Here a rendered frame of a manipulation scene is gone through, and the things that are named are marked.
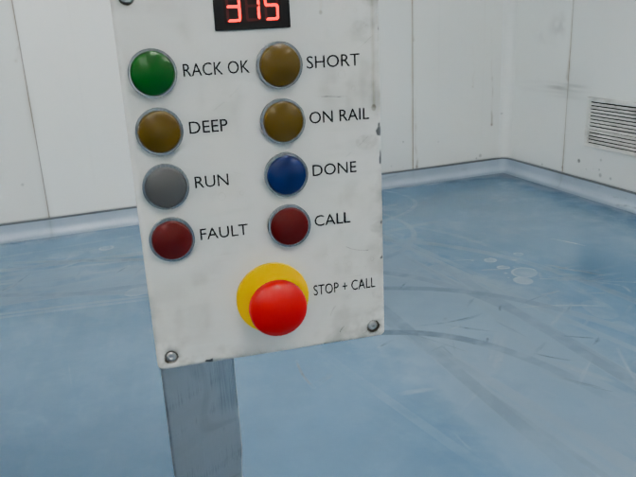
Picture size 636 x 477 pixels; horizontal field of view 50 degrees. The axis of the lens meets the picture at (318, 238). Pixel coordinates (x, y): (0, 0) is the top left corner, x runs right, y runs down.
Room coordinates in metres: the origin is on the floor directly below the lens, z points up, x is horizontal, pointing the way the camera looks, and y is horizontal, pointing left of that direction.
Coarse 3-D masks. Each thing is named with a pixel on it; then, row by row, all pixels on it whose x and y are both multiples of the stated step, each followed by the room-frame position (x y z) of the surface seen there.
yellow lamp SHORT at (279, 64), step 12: (276, 48) 0.45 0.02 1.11; (288, 48) 0.45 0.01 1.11; (264, 60) 0.45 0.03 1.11; (276, 60) 0.45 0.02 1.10; (288, 60) 0.45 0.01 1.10; (264, 72) 0.45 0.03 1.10; (276, 72) 0.45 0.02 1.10; (288, 72) 0.45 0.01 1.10; (276, 84) 0.45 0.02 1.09; (288, 84) 0.45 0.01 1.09
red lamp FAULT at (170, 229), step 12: (156, 228) 0.43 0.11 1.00; (168, 228) 0.43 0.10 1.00; (180, 228) 0.43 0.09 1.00; (156, 240) 0.43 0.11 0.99; (168, 240) 0.43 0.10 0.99; (180, 240) 0.43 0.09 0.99; (192, 240) 0.44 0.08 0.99; (156, 252) 0.43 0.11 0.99; (168, 252) 0.43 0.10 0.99; (180, 252) 0.43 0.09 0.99
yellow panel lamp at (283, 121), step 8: (280, 104) 0.45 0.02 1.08; (288, 104) 0.45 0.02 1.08; (272, 112) 0.45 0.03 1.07; (280, 112) 0.45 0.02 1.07; (288, 112) 0.45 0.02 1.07; (296, 112) 0.45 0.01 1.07; (264, 120) 0.45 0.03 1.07; (272, 120) 0.45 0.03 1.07; (280, 120) 0.45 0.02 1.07; (288, 120) 0.45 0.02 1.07; (296, 120) 0.45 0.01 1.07; (264, 128) 0.45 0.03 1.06; (272, 128) 0.45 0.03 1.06; (280, 128) 0.45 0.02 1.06; (288, 128) 0.45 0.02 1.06; (296, 128) 0.45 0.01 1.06; (272, 136) 0.45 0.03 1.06; (280, 136) 0.45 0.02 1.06; (288, 136) 0.45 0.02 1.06
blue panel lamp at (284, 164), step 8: (280, 160) 0.45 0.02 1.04; (288, 160) 0.45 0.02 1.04; (296, 160) 0.45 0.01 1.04; (272, 168) 0.45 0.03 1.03; (280, 168) 0.45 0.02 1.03; (288, 168) 0.45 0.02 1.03; (296, 168) 0.45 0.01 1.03; (304, 168) 0.45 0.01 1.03; (272, 176) 0.45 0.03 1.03; (280, 176) 0.45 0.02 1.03; (288, 176) 0.45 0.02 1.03; (296, 176) 0.45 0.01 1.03; (304, 176) 0.45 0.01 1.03; (272, 184) 0.45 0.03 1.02; (280, 184) 0.45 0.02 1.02; (288, 184) 0.45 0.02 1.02; (296, 184) 0.45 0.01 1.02; (280, 192) 0.45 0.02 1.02; (288, 192) 0.45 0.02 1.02
